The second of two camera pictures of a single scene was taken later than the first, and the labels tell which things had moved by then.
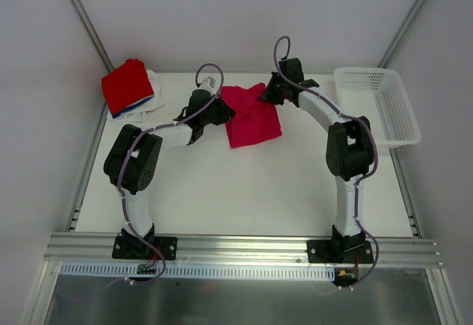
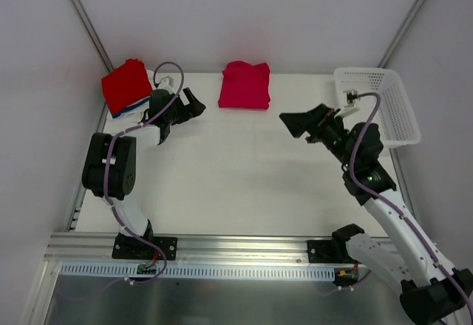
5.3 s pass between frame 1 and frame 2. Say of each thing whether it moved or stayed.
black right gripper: moved
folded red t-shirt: stayed
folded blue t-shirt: stayed
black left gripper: moved
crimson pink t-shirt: moved
